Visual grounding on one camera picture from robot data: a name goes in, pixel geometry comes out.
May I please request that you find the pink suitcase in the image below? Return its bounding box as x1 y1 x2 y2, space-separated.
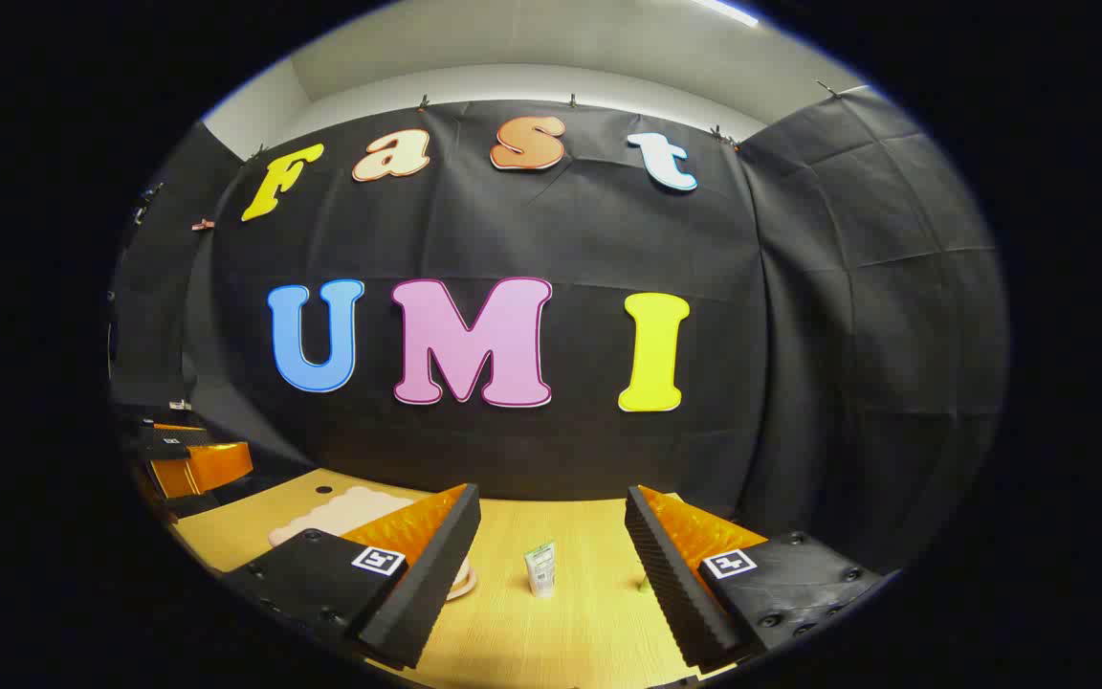
269 485 477 602

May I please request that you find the white green skin care tube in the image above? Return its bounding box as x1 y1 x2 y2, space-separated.
524 542 558 599

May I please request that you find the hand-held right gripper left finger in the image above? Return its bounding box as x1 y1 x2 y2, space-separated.
221 483 482 673

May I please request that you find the black backdrop cloth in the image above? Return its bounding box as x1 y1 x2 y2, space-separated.
109 86 1009 575

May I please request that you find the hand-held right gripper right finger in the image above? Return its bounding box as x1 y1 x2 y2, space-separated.
624 484 898 675

